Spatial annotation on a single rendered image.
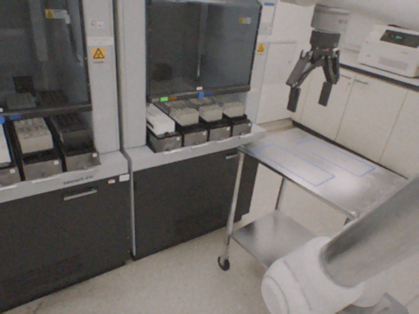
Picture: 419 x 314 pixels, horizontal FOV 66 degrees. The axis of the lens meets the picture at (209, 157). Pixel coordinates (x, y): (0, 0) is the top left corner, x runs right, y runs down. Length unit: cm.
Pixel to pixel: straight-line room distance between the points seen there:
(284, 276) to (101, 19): 110
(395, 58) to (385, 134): 68
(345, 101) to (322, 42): 268
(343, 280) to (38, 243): 128
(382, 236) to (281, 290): 27
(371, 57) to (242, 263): 227
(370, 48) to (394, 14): 273
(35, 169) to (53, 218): 26
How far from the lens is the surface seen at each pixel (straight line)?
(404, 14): 72
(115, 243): 179
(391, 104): 335
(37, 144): 146
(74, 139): 148
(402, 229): 60
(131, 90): 149
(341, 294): 78
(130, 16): 143
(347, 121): 359
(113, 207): 164
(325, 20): 91
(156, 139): 154
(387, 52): 336
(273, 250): 179
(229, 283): 195
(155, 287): 191
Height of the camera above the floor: 150
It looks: 29 degrees down
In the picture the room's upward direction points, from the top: 6 degrees clockwise
